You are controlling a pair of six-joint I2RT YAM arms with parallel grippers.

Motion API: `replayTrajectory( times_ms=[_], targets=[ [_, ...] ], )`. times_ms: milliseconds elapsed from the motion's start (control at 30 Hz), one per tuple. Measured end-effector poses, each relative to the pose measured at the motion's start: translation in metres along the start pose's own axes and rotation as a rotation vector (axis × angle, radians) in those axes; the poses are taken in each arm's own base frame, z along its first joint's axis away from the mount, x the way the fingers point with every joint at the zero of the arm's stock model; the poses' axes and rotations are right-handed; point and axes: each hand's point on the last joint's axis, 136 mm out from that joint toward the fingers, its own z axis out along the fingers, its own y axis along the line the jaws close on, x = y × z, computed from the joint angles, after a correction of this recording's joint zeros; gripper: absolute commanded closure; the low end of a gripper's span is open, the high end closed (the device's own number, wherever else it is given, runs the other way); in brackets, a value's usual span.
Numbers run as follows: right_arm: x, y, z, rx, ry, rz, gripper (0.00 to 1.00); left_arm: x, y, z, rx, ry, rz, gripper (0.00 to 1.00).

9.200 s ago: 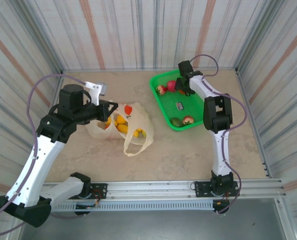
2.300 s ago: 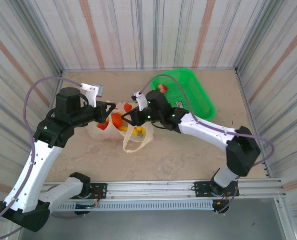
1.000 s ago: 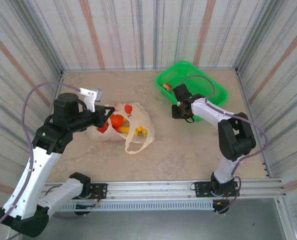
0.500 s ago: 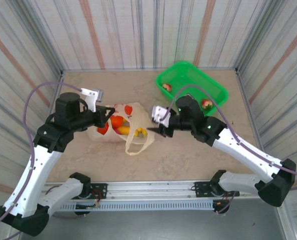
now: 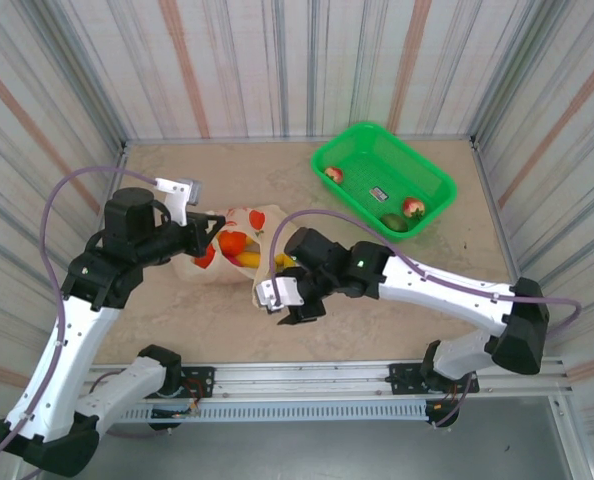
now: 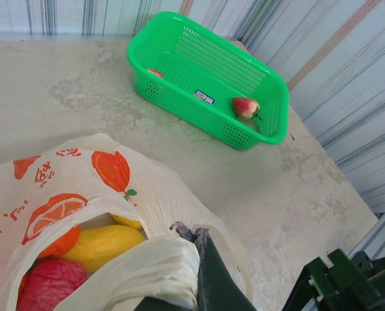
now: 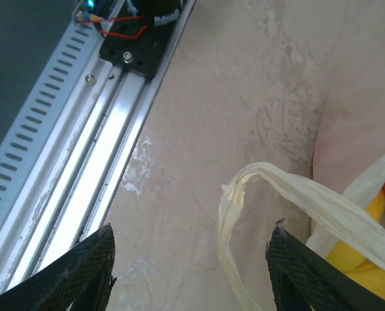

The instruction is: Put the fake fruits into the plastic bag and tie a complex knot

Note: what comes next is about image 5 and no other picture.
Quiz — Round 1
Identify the fake red white strawberry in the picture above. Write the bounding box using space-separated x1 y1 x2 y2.
401 196 427 220

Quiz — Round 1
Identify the grey slotted cable duct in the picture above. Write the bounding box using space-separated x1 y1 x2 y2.
111 401 431 425

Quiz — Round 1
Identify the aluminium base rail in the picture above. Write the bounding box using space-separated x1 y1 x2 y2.
84 356 576 401

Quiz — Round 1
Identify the fake yellow mango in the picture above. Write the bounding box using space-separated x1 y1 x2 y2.
229 249 263 267

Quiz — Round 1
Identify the translucent printed plastic bag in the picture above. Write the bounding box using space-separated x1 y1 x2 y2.
172 202 298 314

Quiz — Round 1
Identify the metal frame rail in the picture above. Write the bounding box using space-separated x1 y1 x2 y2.
110 141 131 191
469 133 546 357

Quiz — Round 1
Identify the green plastic basket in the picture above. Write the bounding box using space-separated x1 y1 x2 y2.
310 121 459 244

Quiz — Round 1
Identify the fake red-orange round fruit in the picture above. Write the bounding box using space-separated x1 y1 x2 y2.
219 231 248 255

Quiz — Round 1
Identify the fake green avocado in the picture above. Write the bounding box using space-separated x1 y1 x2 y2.
380 212 409 233

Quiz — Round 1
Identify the purple cable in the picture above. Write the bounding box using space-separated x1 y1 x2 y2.
0 166 171 474
269 209 583 429

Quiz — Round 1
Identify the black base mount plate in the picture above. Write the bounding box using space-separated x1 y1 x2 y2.
174 366 216 399
385 362 480 397

